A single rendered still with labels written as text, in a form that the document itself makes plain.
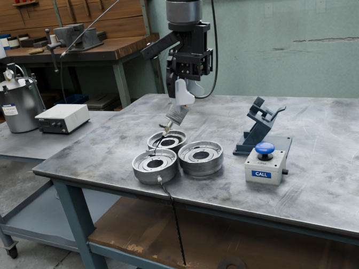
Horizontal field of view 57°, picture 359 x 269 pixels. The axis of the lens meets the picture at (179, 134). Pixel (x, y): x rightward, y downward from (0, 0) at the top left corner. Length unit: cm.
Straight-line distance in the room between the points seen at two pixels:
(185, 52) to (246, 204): 34
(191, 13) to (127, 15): 193
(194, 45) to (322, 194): 39
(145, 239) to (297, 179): 48
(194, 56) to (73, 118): 88
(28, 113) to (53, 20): 161
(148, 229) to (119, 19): 191
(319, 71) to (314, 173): 161
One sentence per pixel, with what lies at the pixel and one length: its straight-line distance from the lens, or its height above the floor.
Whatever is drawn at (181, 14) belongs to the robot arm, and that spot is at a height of 114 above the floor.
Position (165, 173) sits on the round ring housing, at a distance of 74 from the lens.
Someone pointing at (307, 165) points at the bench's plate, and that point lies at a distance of 78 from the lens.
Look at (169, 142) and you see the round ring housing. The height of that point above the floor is 82.
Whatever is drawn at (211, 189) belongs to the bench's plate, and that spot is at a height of 80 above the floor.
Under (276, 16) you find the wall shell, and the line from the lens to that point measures 229.
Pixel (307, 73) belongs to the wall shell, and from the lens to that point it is 234.
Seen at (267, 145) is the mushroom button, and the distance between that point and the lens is 70.
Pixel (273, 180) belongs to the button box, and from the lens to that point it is 70.
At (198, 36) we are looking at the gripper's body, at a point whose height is 110.
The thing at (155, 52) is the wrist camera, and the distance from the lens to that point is 77.
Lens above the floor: 121
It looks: 25 degrees down
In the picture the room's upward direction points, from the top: 9 degrees counter-clockwise
